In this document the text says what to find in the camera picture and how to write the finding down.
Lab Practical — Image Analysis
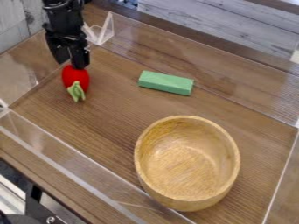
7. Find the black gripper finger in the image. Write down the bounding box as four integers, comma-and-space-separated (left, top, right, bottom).
70, 40, 90, 70
46, 35, 71, 64

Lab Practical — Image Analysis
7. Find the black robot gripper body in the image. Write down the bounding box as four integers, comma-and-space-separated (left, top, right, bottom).
42, 0, 87, 43

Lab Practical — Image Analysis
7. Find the red plush strawberry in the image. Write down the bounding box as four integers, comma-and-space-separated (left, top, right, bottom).
62, 65, 90, 102

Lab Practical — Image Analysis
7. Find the green rectangular block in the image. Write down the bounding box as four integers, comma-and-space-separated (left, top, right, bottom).
138, 71, 194, 95

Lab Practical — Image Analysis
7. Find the wooden bowl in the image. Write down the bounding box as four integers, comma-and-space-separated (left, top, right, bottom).
135, 115, 241, 212

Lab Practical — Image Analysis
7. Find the clear acrylic corner bracket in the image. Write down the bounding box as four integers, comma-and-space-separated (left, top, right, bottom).
82, 12, 115, 46

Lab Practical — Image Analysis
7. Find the clear acrylic tray wall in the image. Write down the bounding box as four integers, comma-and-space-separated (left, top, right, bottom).
0, 100, 195, 224

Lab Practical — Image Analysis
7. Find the black metal table bracket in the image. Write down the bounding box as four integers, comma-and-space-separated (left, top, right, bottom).
25, 185, 67, 224

